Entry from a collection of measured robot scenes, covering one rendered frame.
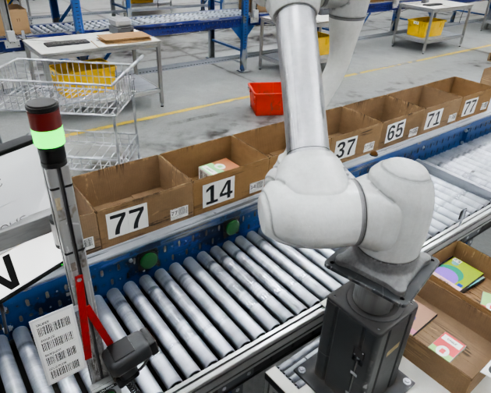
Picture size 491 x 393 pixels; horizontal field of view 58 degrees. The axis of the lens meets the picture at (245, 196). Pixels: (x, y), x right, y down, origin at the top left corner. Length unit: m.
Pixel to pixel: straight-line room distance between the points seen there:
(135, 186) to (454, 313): 1.35
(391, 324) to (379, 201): 0.36
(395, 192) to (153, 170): 1.26
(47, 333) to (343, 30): 1.03
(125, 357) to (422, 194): 0.74
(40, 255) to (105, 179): 0.93
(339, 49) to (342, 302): 0.69
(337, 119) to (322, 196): 1.74
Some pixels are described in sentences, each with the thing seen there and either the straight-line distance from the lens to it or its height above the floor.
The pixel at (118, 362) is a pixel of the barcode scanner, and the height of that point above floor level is 1.08.
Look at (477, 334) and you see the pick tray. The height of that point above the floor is 0.76.
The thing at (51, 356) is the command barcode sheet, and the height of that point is 1.13.
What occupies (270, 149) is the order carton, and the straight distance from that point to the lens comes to 2.37.
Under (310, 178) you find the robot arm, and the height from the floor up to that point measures 1.46.
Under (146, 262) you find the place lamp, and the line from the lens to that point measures 1.74.
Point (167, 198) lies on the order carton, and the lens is 1.74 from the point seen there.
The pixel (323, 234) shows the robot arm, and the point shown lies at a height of 1.36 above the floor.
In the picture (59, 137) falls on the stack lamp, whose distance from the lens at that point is 0.81.
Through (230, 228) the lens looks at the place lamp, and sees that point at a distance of 1.89.
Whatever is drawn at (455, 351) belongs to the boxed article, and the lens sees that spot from 1.66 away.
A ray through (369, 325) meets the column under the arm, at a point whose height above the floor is 1.08.
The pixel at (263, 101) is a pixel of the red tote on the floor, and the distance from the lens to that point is 5.28.
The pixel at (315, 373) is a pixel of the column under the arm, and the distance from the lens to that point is 1.47.
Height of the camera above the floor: 1.92
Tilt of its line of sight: 31 degrees down
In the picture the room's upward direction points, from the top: 2 degrees clockwise
